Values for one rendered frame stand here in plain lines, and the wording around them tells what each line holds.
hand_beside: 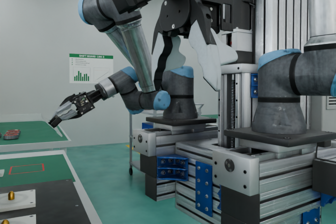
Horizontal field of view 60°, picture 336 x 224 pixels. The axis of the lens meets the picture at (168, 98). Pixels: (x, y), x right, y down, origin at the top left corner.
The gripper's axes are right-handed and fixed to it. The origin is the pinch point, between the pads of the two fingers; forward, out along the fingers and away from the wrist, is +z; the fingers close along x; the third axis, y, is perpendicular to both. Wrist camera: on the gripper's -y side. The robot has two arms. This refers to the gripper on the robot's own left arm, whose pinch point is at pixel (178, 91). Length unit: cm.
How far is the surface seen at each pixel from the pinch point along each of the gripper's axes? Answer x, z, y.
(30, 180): 108, 40, -5
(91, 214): 59, 40, 7
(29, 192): 82, 37, -9
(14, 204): 72, 37, -14
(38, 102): 579, 23, 73
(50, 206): 68, 38, -4
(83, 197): 76, 40, 9
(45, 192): 83, 38, -3
